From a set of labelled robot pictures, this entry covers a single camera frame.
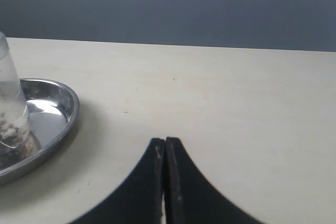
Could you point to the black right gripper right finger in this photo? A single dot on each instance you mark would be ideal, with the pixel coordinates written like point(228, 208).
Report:
point(190, 197)

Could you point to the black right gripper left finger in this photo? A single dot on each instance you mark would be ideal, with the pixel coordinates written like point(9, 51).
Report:
point(138, 199)

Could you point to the clear plastic shaker bottle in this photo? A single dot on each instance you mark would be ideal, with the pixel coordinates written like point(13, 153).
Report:
point(14, 110)

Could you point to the round stainless steel tray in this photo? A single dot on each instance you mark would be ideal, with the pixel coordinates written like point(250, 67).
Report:
point(53, 108)

